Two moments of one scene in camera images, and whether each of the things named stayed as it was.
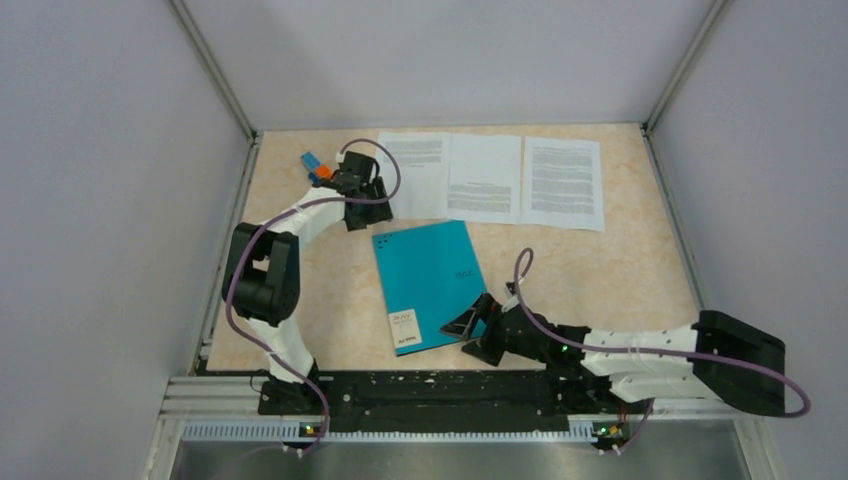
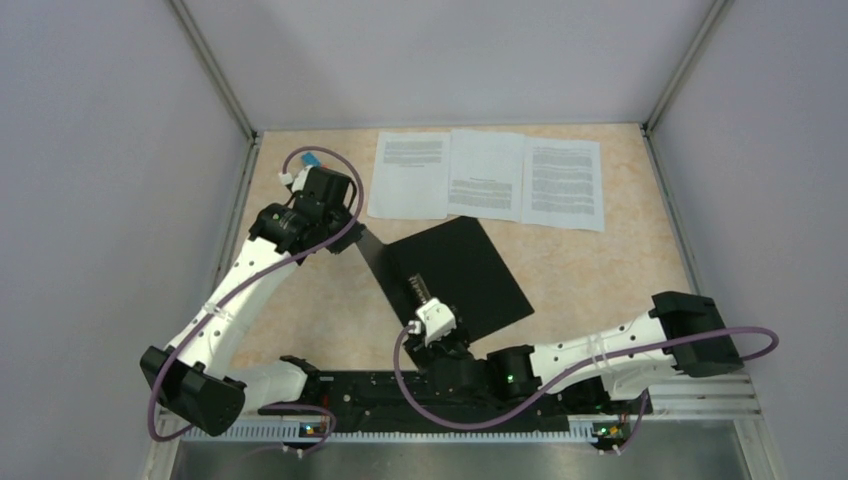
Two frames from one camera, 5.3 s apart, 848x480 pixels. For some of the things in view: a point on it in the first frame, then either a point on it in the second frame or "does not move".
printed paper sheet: x=485 y=178 does not move
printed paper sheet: x=416 y=170 does not move
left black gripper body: x=371 y=212 → x=353 y=235
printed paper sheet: x=561 y=184 does not move
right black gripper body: x=512 y=345 → x=452 y=345
